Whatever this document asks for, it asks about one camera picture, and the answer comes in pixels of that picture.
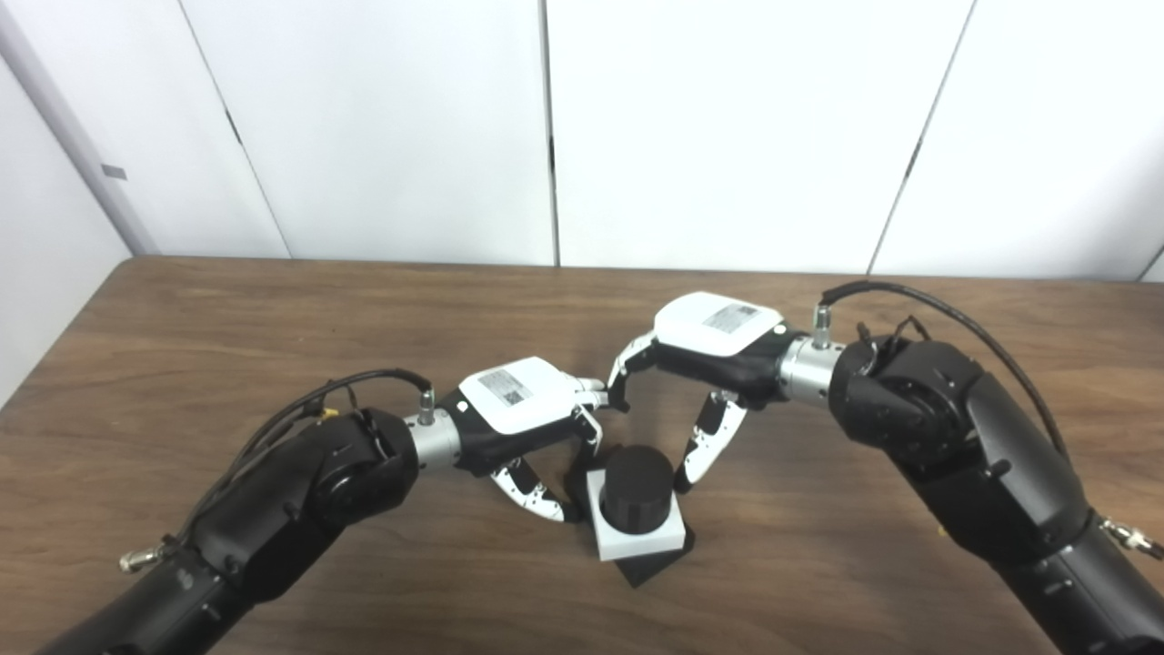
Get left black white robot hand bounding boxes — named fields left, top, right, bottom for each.
left=446, top=357, right=610, bottom=525

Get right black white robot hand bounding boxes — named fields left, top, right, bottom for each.
left=607, top=291, right=806, bottom=494

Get black peg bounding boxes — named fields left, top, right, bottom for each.
left=568, top=444, right=697, bottom=589

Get white square piece with hole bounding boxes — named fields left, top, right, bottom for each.
left=587, top=466, right=686, bottom=561

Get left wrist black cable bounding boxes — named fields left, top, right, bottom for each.
left=118, top=368, right=437, bottom=574

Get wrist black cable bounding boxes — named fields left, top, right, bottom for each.
left=118, top=368, right=437, bottom=574
left=812, top=280, right=1164, bottom=560

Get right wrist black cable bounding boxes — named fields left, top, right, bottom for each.
left=812, top=280, right=1164, bottom=560

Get grey wall post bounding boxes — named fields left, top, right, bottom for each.
left=0, top=0, right=160, bottom=257

